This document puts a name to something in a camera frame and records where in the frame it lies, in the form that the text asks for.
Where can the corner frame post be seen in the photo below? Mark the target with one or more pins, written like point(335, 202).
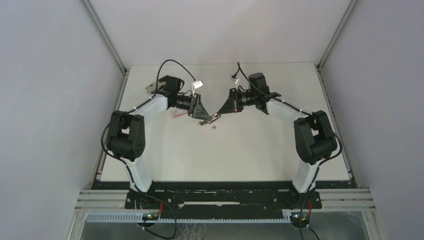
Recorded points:
point(338, 31)
point(105, 38)

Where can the aluminium frame rail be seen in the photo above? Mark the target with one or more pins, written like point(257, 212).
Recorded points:
point(354, 199)

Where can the black and beige stapler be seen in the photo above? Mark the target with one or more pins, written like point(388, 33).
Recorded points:
point(156, 86)

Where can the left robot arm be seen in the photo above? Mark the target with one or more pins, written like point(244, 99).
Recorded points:
point(124, 138)

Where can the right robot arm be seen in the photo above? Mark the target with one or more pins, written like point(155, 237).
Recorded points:
point(315, 140)

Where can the left corner frame post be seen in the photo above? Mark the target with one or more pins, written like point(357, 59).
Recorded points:
point(105, 38)

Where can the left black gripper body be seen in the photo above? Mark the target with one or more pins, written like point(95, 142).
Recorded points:
point(186, 103)

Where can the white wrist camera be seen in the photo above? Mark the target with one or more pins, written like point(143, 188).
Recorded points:
point(196, 84)
point(236, 80)

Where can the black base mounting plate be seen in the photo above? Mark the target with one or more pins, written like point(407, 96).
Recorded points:
point(221, 199)

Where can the left green circuit board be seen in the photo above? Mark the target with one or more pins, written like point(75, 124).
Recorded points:
point(150, 217)

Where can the right corner frame post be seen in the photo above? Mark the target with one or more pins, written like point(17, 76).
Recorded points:
point(338, 31)

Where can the right green circuit board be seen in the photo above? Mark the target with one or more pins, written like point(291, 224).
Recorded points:
point(300, 221)

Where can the green circuit board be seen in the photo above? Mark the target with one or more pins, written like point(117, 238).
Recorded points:
point(150, 217)
point(300, 221)

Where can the white slotted cable duct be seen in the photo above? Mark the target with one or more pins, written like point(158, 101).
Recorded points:
point(136, 217)

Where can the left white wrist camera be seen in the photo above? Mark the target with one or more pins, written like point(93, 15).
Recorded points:
point(196, 84)

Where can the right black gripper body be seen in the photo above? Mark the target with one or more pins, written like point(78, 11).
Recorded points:
point(243, 99)

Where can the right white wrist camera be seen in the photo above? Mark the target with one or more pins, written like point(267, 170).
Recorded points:
point(236, 80)

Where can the red white staple box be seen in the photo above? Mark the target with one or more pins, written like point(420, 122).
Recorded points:
point(178, 112)

